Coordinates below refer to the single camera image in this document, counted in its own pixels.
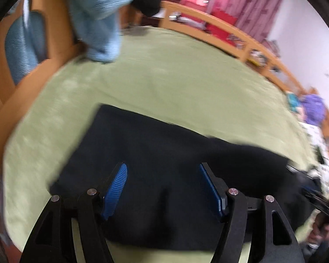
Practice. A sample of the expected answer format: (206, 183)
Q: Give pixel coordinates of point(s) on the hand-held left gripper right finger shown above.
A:
(212, 194)

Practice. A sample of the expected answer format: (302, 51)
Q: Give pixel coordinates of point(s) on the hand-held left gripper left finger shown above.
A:
(116, 186)

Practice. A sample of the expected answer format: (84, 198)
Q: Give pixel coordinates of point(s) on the black pants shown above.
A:
(159, 153)

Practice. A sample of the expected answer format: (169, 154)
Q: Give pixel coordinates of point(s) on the person's right hand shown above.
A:
(319, 235)

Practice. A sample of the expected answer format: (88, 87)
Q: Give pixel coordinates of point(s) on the white floral pillow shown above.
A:
(316, 139)

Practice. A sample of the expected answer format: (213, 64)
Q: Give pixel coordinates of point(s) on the purple plush toy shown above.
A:
(314, 108)

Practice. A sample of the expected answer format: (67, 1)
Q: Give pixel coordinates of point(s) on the colourful geometric pillow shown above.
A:
(293, 101)

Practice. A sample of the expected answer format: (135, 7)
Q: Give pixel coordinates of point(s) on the green blanket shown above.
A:
(181, 82)

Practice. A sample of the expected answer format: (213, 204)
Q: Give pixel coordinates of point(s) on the red chair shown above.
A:
(223, 24)

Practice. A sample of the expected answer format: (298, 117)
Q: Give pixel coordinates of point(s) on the light blue fleece robe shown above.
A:
(98, 5)

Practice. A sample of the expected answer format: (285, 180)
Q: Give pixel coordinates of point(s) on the wooden bed frame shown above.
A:
(54, 33)

